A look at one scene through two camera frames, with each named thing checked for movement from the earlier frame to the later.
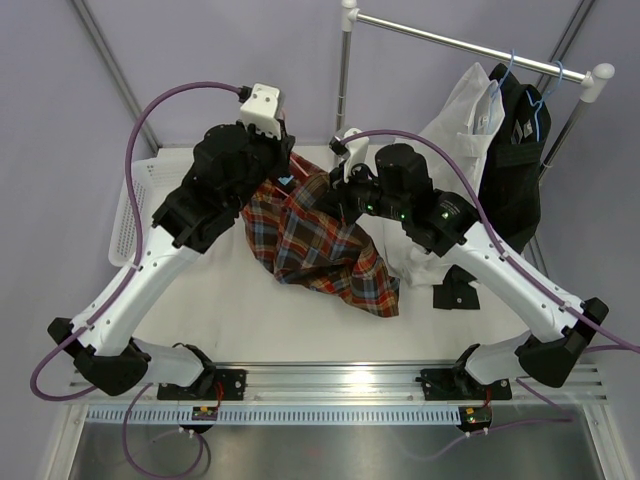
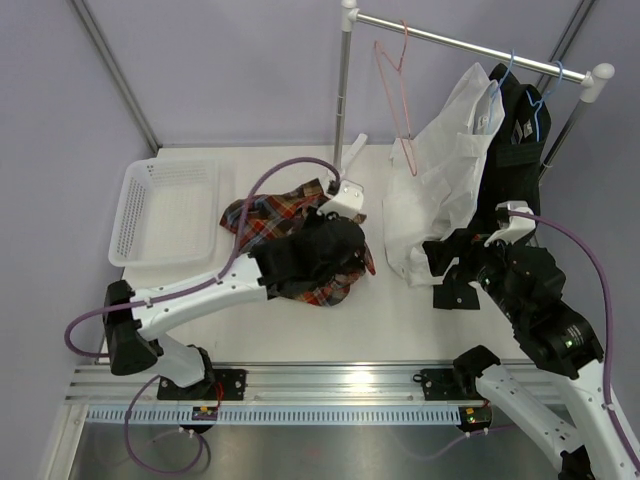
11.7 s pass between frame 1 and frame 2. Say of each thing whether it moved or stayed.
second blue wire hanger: stayed
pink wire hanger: moved
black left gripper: moved
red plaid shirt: moved
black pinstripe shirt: stayed
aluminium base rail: stayed
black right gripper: moved
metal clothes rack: stayed
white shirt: stayed
